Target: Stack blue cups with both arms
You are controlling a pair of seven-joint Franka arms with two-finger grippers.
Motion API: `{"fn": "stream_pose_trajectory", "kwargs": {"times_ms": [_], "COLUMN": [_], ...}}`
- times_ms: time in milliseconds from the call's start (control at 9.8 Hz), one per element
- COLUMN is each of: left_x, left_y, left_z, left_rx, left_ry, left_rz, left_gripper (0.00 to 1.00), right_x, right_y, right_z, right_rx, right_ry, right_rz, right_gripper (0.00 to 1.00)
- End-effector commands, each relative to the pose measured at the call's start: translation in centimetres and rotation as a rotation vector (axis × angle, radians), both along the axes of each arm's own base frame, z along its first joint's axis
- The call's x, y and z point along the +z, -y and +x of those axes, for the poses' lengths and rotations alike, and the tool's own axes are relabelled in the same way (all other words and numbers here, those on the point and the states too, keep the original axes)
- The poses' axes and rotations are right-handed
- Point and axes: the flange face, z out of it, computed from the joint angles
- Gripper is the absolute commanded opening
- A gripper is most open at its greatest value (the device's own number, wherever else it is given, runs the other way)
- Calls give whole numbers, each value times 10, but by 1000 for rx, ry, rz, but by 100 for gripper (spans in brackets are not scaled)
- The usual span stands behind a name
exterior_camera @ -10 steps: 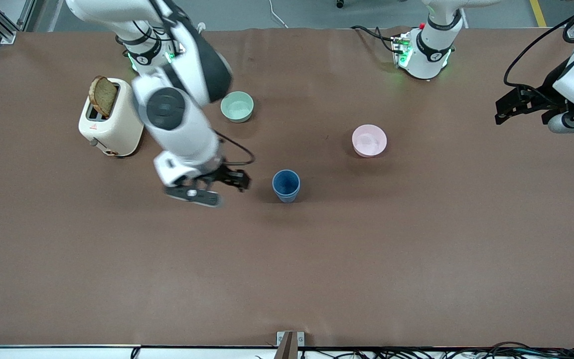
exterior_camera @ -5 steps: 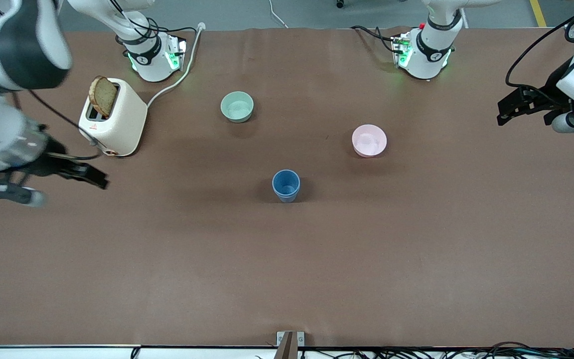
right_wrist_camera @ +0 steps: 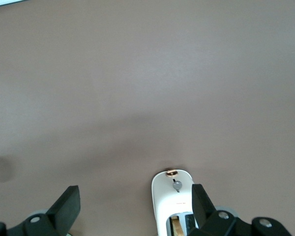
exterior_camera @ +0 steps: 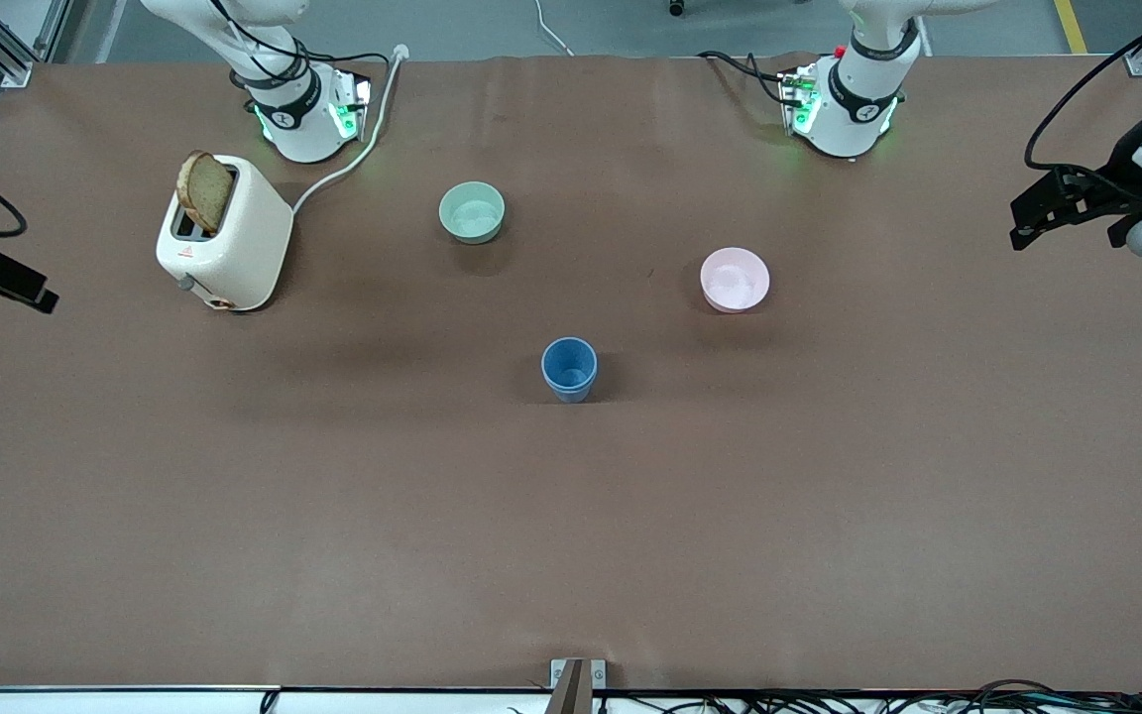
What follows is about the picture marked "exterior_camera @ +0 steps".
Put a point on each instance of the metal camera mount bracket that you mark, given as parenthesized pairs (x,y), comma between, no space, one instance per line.
(576,684)

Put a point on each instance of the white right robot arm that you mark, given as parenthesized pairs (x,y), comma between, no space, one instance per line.
(303,124)

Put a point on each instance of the green bowl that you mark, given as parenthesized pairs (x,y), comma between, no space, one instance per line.
(472,213)

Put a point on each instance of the cream white toaster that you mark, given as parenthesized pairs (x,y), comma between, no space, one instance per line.
(234,248)

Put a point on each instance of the brown bread slice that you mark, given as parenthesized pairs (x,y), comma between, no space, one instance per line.
(204,191)

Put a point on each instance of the pink bowl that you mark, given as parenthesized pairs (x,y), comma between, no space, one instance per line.
(735,280)

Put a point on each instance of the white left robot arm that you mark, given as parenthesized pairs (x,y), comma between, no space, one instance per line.
(854,114)

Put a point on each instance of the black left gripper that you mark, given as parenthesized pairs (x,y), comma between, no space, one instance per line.
(1123,168)

